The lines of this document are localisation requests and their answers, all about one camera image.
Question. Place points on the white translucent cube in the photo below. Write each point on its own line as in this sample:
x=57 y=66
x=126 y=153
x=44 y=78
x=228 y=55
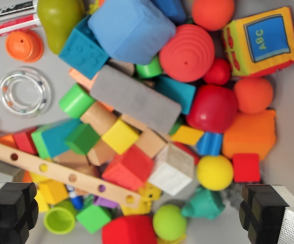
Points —
x=172 y=170

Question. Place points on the bright green cube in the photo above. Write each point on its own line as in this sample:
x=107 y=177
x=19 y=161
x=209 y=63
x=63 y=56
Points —
x=93 y=218

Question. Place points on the large red cube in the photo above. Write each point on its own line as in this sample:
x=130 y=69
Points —
x=127 y=169

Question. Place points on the orange wooden block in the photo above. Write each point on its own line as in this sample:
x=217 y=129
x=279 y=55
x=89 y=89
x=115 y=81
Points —
x=5 y=141

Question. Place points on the orange plush block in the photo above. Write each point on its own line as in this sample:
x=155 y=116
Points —
x=249 y=133

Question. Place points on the large orange-red ball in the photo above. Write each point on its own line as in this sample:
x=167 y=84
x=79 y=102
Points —
x=212 y=12

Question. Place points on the small green cylinder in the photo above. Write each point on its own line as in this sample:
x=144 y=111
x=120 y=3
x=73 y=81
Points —
x=148 y=68

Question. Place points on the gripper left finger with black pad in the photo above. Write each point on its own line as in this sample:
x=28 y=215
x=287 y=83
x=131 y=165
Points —
x=12 y=211

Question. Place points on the black dry erase marker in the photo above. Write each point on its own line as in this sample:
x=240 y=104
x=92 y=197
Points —
x=7 y=10

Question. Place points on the gray foam block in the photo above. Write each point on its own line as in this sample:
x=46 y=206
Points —
x=136 y=99

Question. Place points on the wooden bar with holes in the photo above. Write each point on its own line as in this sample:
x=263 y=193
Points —
x=58 y=172

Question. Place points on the teal and green block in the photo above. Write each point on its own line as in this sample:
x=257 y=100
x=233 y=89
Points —
x=51 y=138

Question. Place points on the yellow ball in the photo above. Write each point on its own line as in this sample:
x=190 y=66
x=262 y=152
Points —
x=214 y=172

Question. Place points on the large green cylinder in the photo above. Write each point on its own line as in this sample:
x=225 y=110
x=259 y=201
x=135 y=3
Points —
x=75 y=100

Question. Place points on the yellow wooden block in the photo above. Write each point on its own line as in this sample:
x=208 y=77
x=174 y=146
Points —
x=52 y=191

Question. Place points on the lime green ball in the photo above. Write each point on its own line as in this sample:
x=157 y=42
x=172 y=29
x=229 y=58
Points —
x=169 y=222

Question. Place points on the orange thin block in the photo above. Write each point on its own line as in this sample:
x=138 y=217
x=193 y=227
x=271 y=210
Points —
x=80 y=77

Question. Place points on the lime green cup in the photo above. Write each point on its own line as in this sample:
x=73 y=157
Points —
x=59 y=219

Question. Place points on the blue and white small toy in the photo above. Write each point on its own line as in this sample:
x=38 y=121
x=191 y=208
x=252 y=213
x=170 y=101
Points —
x=76 y=199

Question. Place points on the olive green toy pear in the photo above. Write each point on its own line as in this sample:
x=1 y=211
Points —
x=56 y=20

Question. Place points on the dark green wooden cube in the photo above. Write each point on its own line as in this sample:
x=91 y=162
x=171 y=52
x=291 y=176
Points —
x=83 y=138

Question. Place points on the red ridged dome toy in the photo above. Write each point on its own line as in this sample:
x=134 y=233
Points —
x=186 y=53

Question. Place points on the natural wooden cylinder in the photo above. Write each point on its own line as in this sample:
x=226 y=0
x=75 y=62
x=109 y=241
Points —
x=98 y=118

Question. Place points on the natural wooden block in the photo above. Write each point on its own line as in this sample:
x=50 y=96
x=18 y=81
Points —
x=151 y=143
x=101 y=153

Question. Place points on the yellow flat block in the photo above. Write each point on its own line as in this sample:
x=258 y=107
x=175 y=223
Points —
x=187 y=134

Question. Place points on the shiny red cup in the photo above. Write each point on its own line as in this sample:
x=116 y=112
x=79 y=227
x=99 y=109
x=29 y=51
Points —
x=211 y=109

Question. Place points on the red dry erase marker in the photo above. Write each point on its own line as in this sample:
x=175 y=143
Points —
x=12 y=26

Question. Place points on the small red cube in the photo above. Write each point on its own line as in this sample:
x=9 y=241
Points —
x=245 y=167

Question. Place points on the orange plastic cup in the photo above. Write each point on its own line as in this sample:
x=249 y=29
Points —
x=23 y=45

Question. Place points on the orange ball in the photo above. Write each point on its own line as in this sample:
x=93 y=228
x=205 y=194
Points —
x=253 y=95

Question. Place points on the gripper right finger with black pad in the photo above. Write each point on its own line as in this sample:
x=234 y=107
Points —
x=266 y=213

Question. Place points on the yellow rubber toy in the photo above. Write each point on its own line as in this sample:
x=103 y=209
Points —
x=150 y=194

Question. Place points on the ABC fabric cube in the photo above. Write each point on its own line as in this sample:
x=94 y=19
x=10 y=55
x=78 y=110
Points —
x=261 y=42

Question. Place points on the yellow wooden cube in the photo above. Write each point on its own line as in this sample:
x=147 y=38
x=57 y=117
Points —
x=120 y=137

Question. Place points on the dark blue rubber block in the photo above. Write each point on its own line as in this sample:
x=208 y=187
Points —
x=170 y=8

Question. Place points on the teal foam block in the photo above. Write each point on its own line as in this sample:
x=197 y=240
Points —
x=178 y=92

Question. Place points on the red wooden block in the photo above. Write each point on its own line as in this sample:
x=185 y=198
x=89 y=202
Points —
x=25 y=141

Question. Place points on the small red ball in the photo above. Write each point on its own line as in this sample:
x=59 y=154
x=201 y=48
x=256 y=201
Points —
x=217 y=72

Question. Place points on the red plush block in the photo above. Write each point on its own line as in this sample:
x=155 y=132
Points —
x=129 y=231

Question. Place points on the light blue plush cube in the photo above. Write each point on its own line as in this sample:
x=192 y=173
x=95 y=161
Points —
x=131 y=30

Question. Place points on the teal embossed rubber block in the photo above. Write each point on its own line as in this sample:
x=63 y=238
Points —
x=82 y=53

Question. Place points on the purple block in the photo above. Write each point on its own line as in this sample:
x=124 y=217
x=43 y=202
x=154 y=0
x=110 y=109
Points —
x=104 y=202

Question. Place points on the blue spool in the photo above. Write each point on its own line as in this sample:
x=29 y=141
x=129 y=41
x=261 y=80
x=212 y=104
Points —
x=209 y=144

